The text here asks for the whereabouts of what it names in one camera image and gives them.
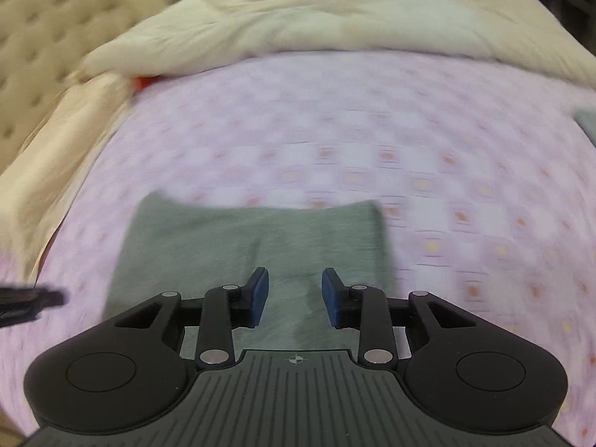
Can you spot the cream tufted headboard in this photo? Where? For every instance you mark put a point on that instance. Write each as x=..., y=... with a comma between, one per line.
x=42, y=43

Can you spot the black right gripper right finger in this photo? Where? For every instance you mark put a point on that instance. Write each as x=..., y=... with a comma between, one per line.
x=368, y=310

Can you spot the beige pillow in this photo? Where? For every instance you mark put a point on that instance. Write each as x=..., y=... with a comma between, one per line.
x=39, y=187

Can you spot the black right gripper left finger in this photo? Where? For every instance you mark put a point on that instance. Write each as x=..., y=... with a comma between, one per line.
x=220, y=311

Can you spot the red item under quilt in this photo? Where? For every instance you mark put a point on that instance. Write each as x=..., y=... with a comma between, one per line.
x=141, y=83

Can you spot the beige quilt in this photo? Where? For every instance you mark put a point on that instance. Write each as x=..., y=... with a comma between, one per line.
x=193, y=36

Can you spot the grey speckled pants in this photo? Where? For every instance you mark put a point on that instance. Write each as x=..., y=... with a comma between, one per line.
x=170, y=246

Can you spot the pink patterned bed sheet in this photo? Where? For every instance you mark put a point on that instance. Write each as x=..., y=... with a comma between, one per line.
x=486, y=181

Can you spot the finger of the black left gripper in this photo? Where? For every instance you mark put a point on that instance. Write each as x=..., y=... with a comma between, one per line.
x=22, y=304

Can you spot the grey folded cloth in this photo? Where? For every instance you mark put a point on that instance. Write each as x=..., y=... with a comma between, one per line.
x=586, y=119

